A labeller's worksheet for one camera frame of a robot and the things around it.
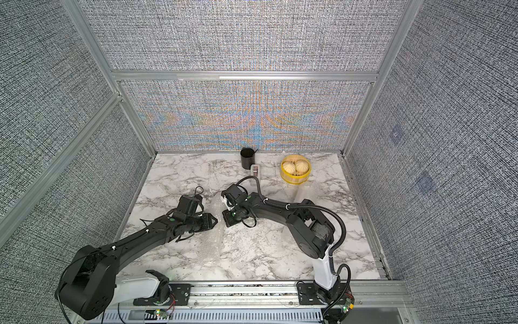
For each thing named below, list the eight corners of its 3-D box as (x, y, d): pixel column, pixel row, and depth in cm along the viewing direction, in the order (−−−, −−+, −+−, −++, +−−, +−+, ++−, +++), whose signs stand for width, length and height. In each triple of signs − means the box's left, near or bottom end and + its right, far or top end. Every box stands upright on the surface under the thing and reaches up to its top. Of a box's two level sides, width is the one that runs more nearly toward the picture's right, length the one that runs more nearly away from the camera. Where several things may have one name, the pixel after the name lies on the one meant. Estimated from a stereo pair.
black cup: (240, 169, 112) (239, 161, 106) (241, 156, 118) (240, 147, 113) (255, 169, 112) (255, 161, 106) (255, 156, 118) (255, 147, 113)
